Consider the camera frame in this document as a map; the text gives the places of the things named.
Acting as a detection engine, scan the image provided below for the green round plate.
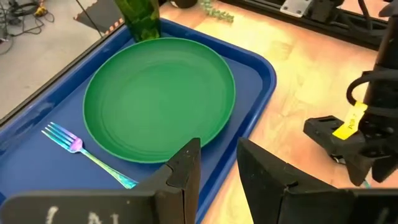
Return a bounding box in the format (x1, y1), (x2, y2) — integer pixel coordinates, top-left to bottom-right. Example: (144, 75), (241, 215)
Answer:
(83, 37), (236, 164)

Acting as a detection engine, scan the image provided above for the silver metal bracket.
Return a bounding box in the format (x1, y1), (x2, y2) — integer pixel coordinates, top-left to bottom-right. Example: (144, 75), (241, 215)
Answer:
(279, 0), (313, 18)

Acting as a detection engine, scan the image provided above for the black cable tangle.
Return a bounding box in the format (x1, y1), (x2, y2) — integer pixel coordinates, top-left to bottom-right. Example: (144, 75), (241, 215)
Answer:
(0, 0), (55, 55)

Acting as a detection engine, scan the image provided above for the green patterned cup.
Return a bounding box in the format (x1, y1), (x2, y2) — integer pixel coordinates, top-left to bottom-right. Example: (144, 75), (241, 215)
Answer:
(114, 0), (162, 43)

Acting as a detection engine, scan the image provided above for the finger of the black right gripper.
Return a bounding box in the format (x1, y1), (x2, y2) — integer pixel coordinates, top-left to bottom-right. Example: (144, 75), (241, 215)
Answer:
(371, 153), (398, 184)
(344, 153), (373, 187)

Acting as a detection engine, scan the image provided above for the black mat with hazard stripes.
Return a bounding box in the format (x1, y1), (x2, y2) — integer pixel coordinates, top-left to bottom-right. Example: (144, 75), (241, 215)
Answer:
(73, 0), (125, 35)

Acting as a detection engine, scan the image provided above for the blue plastic tray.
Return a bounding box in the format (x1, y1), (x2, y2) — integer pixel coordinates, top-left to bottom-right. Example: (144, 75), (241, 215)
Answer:
(0, 17), (277, 224)

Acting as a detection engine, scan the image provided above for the iridescent fork with blue handle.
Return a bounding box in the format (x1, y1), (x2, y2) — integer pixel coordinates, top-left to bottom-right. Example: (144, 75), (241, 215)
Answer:
(41, 121), (139, 190)

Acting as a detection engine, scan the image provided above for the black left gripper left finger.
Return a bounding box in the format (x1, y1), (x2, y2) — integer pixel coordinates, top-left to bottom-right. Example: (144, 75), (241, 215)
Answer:
(0, 138), (202, 224)

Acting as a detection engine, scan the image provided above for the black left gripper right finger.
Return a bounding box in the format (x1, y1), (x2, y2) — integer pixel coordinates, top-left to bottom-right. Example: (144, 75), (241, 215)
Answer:
(236, 138), (398, 224)

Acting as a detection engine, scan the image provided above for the yellow cable tag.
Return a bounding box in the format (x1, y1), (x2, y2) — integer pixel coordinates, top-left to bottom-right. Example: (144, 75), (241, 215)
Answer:
(331, 101), (369, 141)

